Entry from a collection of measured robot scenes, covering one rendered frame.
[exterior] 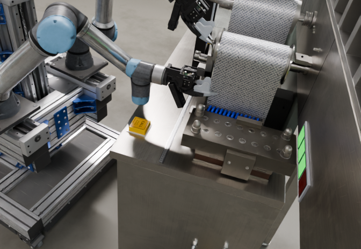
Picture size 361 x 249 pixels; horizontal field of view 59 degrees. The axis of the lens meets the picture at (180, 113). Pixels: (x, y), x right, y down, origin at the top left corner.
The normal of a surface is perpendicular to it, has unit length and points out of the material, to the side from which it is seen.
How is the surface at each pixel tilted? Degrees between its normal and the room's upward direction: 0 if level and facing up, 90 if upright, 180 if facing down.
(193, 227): 90
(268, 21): 92
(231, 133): 0
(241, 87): 90
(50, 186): 0
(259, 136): 0
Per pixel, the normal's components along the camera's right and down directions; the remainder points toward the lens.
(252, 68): -0.27, 0.59
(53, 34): 0.27, 0.57
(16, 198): 0.11, -0.76
